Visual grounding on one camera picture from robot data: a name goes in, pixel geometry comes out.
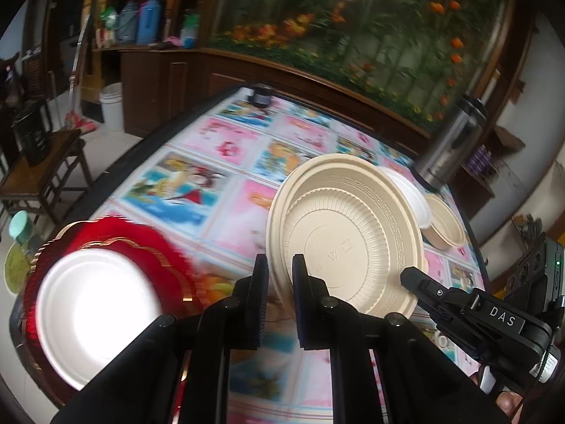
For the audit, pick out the small black jar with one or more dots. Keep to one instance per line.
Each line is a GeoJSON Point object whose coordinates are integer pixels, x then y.
{"type": "Point", "coordinates": [261, 95]}

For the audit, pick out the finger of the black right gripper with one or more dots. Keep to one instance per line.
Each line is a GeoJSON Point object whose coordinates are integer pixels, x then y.
{"type": "Point", "coordinates": [423, 291]}

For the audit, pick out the person's right hand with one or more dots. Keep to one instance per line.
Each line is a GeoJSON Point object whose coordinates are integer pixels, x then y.
{"type": "Point", "coordinates": [511, 404]}

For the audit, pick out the blue detergent jug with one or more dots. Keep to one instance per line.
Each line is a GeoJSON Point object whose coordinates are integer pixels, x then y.
{"type": "Point", "coordinates": [148, 22]}

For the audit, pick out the mint lid glass bottle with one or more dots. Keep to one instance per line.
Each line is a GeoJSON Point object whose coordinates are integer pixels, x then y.
{"type": "Point", "coordinates": [23, 231]}

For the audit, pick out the white foam plate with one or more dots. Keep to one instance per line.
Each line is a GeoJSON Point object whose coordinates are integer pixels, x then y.
{"type": "Point", "coordinates": [90, 306]}

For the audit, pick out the beige ribbed plastic bowl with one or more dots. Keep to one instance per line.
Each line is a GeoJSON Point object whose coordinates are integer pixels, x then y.
{"type": "Point", "coordinates": [355, 230]}

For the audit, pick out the white plastic bucket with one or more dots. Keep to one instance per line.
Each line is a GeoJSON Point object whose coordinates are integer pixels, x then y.
{"type": "Point", "coordinates": [111, 99]}

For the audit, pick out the black canister on side table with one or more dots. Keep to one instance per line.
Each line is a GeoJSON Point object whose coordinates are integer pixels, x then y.
{"type": "Point", "coordinates": [33, 127]}

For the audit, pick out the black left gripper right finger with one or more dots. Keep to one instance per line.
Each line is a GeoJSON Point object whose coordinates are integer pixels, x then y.
{"type": "Point", "coordinates": [308, 292]}

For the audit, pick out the dark wooden cabinet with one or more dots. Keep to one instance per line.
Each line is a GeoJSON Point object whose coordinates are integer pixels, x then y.
{"type": "Point", "coordinates": [159, 85]}

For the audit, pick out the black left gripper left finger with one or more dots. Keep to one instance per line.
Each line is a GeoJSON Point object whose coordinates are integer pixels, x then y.
{"type": "Point", "coordinates": [249, 316]}

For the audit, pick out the dark wooden side table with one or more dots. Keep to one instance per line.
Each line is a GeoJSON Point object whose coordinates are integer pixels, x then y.
{"type": "Point", "coordinates": [37, 189]}

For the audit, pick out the white foam bowl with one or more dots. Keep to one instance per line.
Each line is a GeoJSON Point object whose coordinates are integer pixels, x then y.
{"type": "Point", "coordinates": [414, 197]}

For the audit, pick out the stainless steel thermos jug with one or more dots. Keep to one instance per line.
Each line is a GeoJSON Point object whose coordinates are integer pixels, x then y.
{"type": "Point", "coordinates": [451, 145]}

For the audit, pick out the red scalloped charger plate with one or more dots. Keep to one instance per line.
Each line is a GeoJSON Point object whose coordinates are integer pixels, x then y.
{"type": "Point", "coordinates": [179, 288]}

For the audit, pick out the colourful floral tablecloth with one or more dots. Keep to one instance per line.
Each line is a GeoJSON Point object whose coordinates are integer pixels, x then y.
{"type": "Point", "coordinates": [208, 188]}

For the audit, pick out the white bucket green contents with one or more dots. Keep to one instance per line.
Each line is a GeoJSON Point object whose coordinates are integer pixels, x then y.
{"type": "Point", "coordinates": [16, 269]}

